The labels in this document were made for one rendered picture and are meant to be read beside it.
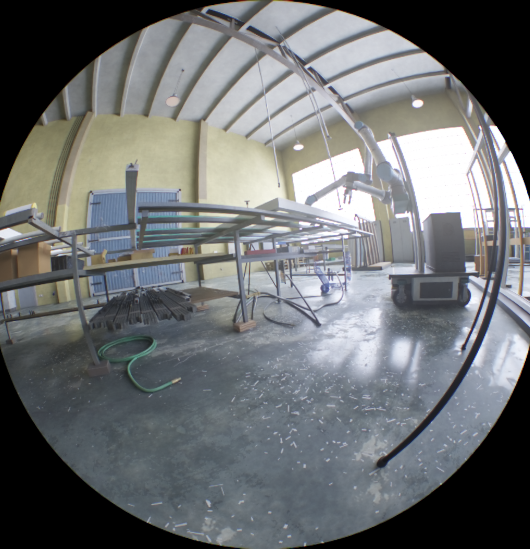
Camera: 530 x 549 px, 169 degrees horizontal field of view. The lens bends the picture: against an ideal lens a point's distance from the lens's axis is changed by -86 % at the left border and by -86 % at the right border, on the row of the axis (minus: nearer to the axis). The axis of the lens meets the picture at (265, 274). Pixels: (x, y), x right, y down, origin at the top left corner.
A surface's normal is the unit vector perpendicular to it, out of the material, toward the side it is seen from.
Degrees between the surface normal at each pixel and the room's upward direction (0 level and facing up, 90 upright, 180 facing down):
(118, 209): 90
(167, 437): 0
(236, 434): 0
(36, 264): 90
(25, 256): 90
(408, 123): 90
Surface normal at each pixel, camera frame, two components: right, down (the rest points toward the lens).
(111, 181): 0.65, 0.00
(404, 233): -0.75, 0.12
